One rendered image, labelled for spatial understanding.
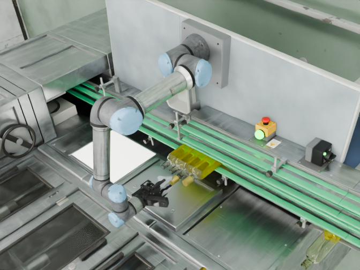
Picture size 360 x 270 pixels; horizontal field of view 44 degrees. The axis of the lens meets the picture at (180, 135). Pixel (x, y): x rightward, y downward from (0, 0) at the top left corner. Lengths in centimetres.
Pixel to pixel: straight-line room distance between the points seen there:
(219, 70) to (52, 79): 110
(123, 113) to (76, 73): 119
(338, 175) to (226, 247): 58
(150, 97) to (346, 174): 87
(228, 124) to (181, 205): 46
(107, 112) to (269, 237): 93
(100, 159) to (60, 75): 98
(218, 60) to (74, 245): 111
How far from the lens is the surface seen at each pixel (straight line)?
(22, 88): 281
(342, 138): 200
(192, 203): 225
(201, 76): 196
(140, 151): 262
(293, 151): 210
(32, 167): 280
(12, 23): 575
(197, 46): 213
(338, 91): 190
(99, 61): 297
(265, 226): 219
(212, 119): 232
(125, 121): 175
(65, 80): 286
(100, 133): 192
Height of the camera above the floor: 223
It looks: 33 degrees down
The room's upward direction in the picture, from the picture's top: 124 degrees counter-clockwise
